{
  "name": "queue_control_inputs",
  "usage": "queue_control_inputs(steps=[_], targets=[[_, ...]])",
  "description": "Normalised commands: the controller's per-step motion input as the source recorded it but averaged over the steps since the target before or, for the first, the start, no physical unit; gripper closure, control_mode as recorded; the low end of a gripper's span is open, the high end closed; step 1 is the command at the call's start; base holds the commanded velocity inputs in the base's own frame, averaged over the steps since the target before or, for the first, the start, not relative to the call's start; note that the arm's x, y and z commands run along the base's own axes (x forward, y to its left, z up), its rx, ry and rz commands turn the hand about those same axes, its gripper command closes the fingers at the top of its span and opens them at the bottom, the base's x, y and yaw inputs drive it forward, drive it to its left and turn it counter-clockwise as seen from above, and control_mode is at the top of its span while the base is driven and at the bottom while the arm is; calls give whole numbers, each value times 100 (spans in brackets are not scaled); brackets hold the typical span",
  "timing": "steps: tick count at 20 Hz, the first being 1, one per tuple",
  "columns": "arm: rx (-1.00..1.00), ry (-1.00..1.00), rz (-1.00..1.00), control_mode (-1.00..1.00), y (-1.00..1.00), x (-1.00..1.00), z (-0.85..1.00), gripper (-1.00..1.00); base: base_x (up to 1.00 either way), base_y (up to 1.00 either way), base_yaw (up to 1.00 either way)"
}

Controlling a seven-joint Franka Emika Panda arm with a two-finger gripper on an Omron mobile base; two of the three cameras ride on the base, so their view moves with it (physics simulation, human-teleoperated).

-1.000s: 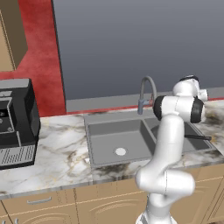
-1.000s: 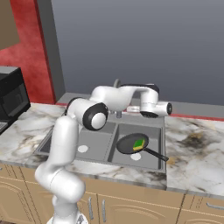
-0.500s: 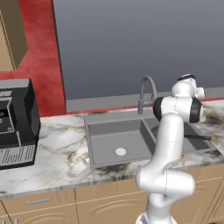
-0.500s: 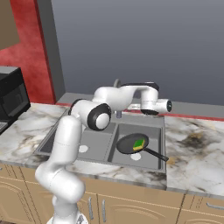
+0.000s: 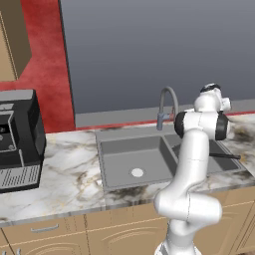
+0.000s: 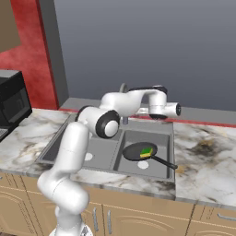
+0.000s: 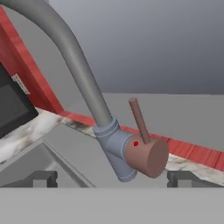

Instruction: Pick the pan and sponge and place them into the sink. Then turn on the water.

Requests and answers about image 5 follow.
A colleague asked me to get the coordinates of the silver drawer handle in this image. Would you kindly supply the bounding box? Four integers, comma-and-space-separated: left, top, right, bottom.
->
30, 223, 61, 234

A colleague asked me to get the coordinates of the silver cupboard handle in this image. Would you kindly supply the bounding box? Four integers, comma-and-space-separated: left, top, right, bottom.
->
5, 247, 22, 255

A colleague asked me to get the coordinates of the grey window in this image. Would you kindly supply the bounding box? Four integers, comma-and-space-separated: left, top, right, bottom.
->
58, 0, 255, 116

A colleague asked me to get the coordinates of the tan wall cupboard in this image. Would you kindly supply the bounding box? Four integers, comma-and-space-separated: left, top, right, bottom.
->
0, 0, 33, 83

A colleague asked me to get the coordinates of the tan cupboard door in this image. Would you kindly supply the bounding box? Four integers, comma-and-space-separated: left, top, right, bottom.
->
198, 191, 255, 255
0, 232, 90, 255
85, 208, 171, 255

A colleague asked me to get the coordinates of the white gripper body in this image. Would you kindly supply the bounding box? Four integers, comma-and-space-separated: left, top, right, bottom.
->
220, 96, 233, 113

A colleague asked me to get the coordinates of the tan drawer front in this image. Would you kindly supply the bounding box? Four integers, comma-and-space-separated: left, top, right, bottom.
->
0, 214, 89, 241

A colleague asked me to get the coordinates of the grey curved tap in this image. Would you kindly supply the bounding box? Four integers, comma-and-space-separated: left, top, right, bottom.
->
155, 86, 180, 131

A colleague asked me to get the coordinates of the grey double sink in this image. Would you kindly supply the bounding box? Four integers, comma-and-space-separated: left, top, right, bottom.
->
95, 127, 249, 192

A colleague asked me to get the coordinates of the dark pan with black handle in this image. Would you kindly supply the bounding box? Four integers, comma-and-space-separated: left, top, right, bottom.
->
171, 142, 242, 161

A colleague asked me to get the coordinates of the black coffee machine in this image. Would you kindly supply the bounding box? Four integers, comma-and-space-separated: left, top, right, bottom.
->
0, 88, 47, 194

